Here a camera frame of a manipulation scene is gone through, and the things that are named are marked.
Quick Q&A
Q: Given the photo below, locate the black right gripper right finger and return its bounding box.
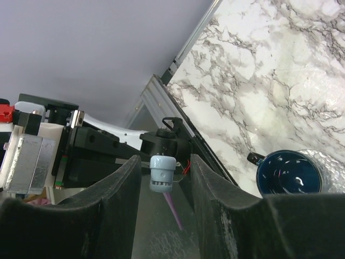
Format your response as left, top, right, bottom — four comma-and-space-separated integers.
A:
190, 154, 344, 258

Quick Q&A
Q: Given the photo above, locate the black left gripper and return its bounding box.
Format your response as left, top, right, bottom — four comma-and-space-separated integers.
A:
52, 110, 143, 189

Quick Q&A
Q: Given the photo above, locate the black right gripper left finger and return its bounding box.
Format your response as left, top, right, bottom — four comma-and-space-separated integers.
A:
1, 155, 142, 258

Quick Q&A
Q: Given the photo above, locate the dark blue mug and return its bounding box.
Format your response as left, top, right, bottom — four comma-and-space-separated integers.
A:
247, 150, 323, 195

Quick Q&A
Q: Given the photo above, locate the grey toothbrush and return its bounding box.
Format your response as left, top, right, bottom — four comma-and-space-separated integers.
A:
149, 155, 177, 193

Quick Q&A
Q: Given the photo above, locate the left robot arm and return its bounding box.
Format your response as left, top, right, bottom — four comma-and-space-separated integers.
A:
47, 109, 191, 188

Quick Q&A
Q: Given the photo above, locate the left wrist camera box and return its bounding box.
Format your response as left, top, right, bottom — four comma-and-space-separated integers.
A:
1, 101, 64, 194

